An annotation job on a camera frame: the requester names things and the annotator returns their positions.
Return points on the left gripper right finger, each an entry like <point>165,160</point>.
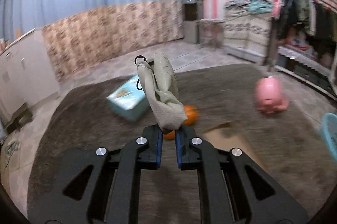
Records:
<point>233,188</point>

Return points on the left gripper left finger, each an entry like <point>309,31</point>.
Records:
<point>100,186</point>

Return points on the beige cloth pouch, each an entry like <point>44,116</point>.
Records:
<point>157,79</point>

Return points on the teal plastic trash basket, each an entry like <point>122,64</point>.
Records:
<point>328,132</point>

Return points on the brown wooden tray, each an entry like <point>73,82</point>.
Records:
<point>230,135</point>

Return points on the orange bottle cap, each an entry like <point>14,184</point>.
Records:
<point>169,136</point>

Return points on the orange fruit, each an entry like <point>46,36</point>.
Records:
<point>192,115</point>

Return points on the teal tissue box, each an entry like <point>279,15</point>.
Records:
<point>129,100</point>

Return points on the pink pig piggy bank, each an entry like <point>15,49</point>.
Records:
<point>269,96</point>

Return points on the rag on floor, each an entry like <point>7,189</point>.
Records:
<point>8,151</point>

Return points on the small wooden stool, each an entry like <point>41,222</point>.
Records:
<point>20,118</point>

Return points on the white cabinet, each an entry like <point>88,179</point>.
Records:
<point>27,76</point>

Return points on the low lace covered tv stand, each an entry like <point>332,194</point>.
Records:
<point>305,69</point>

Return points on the patterned cloth covered chest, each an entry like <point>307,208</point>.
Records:
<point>246,35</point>

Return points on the small folding table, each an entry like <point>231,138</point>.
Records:
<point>211,33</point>

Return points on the clothes rack with garments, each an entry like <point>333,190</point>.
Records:
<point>305,25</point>

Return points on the blue floral curtain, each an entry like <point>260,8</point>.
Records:
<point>80,33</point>

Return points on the grey water dispenser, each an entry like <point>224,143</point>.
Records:
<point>192,14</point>

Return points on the pile of folded clothes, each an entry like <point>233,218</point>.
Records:
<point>250,6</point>

